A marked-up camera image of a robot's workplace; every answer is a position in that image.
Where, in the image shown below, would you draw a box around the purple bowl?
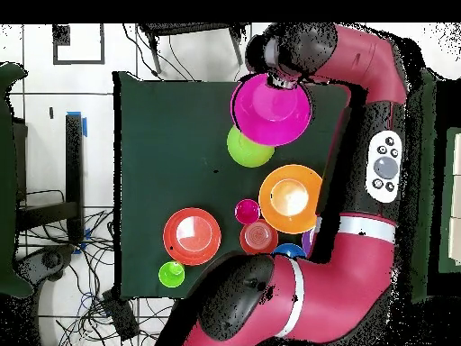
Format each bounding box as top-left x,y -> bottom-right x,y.
301,223 -> 319,258

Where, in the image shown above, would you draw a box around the large yellow-orange bowl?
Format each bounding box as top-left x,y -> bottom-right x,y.
258,164 -> 324,235

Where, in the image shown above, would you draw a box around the green bowl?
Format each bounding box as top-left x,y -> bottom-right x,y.
226,125 -> 276,168

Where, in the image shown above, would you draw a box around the black power brick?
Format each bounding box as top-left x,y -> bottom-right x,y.
102,289 -> 140,342

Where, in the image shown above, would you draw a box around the blue tape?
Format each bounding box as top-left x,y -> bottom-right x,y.
66,110 -> 88,138

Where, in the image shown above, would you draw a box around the dark green tablecloth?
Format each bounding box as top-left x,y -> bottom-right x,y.
112,70 -> 352,303

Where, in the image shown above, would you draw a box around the blue bowl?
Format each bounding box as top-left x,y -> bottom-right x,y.
271,242 -> 307,260

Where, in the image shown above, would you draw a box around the pink bowl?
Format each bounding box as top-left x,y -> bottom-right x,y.
230,72 -> 313,148

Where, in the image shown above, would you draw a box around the black metal bar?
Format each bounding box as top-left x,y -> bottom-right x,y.
64,113 -> 86,246

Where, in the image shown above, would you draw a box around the green cup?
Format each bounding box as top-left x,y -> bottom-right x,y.
158,260 -> 186,288

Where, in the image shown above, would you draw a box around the black metal stand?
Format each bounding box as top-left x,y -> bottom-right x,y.
138,23 -> 249,75

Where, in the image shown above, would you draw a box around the green cloth side table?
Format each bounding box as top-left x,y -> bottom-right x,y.
410,67 -> 461,305
0,61 -> 35,299

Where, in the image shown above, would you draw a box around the tangle of floor cables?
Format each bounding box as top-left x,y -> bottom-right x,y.
17,188 -> 174,346

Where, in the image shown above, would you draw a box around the wide orange-red bowl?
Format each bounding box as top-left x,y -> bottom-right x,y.
162,207 -> 222,267

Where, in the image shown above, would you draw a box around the black square floor frame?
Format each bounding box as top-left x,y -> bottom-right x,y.
51,23 -> 106,66

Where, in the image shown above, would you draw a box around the small orange-red bowl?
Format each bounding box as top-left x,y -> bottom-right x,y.
239,218 -> 279,256

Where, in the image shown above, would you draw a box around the white boxes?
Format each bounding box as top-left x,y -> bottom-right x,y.
447,132 -> 461,266

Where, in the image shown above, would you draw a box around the magenta red cup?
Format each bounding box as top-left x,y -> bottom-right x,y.
234,198 -> 261,225

